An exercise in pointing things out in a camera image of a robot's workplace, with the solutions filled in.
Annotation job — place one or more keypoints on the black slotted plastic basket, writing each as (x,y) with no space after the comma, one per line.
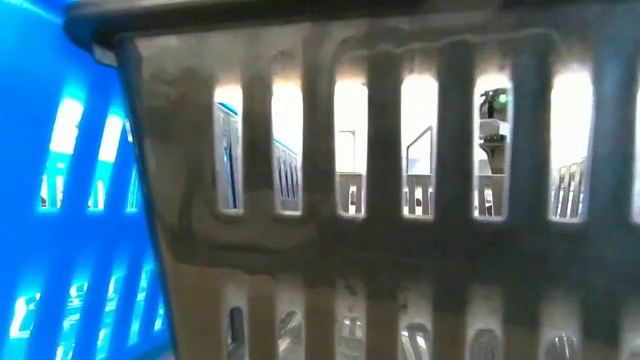
(320,245)

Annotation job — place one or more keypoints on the blue slotted plastic basket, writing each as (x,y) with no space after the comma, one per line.
(30,150)

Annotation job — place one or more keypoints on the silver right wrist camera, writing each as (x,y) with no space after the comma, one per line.
(494,130)

